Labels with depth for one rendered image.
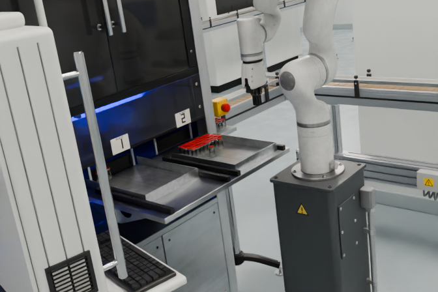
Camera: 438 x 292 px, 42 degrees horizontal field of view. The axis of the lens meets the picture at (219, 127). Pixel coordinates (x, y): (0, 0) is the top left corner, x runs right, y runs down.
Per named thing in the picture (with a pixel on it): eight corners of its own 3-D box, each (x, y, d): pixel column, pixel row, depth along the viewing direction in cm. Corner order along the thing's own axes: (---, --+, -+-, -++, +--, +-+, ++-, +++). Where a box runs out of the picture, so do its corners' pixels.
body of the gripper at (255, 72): (252, 55, 220) (255, 83, 224) (236, 60, 213) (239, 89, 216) (268, 55, 215) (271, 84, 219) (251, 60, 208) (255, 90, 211)
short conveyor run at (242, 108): (203, 141, 264) (199, 108, 260) (180, 137, 274) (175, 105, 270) (287, 101, 312) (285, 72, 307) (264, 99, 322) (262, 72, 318)
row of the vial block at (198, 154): (191, 159, 230) (189, 148, 229) (220, 145, 243) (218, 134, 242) (195, 160, 229) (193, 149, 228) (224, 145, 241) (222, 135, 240)
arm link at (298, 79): (337, 119, 201) (332, 52, 194) (305, 135, 190) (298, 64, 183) (310, 115, 210) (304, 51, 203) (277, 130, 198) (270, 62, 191)
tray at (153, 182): (87, 188, 216) (85, 179, 215) (138, 163, 234) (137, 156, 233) (146, 204, 194) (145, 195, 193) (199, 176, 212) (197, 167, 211)
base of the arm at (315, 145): (354, 165, 208) (350, 116, 203) (328, 184, 194) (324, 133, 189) (308, 158, 220) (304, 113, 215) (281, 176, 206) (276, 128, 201)
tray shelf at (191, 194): (77, 197, 213) (75, 192, 212) (203, 138, 262) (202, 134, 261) (165, 224, 182) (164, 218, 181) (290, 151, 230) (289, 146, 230)
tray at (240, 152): (171, 160, 232) (170, 152, 231) (214, 140, 250) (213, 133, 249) (236, 173, 210) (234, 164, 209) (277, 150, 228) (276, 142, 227)
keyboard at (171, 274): (73, 249, 185) (71, 243, 184) (111, 233, 193) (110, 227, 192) (134, 297, 154) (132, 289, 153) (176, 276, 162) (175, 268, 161)
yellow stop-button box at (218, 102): (207, 116, 260) (204, 100, 258) (218, 111, 265) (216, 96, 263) (219, 117, 255) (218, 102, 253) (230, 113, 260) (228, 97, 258)
